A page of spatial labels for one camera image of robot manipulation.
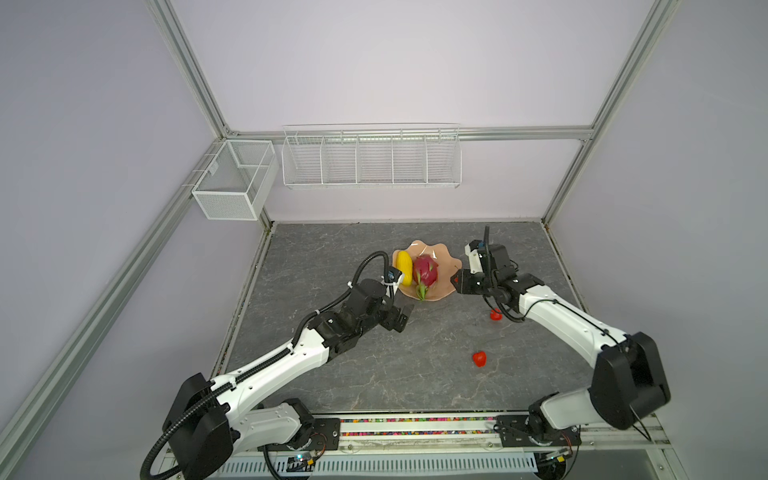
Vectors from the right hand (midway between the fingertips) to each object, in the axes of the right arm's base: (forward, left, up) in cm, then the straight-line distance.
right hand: (458, 280), depth 87 cm
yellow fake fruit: (+11, +15, -6) cm, 20 cm away
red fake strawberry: (-19, -5, -12) cm, 23 cm away
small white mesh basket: (+35, +74, +11) cm, 83 cm away
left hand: (-9, +18, +5) cm, 21 cm away
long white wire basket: (+38, +26, +18) cm, 49 cm away
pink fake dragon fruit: (+8, +9, -5) cm, 13 cm away
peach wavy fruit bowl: (+13, +1, -9) cm, 16 cm away
